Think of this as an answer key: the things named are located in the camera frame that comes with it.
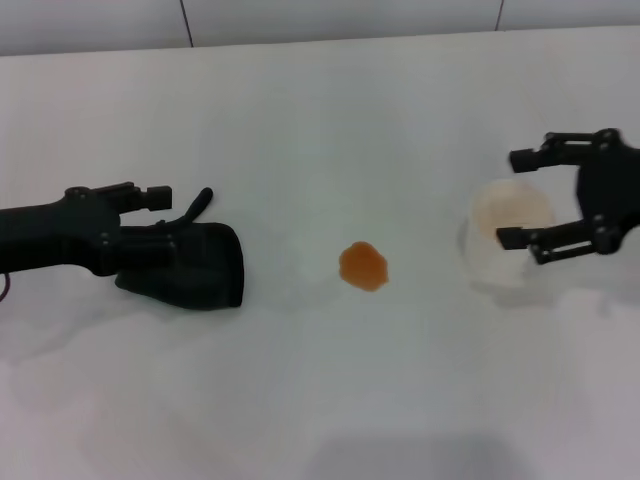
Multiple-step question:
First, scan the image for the white paper cup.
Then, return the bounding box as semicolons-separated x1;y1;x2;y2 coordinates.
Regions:
458;180;557;291

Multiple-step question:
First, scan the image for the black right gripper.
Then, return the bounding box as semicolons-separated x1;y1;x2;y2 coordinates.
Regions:
495;127;640;266

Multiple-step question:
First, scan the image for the dark rag with loop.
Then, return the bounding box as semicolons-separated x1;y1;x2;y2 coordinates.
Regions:
113;187;246;311

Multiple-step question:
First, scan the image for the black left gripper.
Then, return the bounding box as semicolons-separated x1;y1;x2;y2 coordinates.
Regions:
0;181;177;277

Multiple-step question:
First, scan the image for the orange-brown liquid stain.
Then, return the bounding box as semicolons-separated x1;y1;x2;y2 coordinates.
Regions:
338;241;390;292

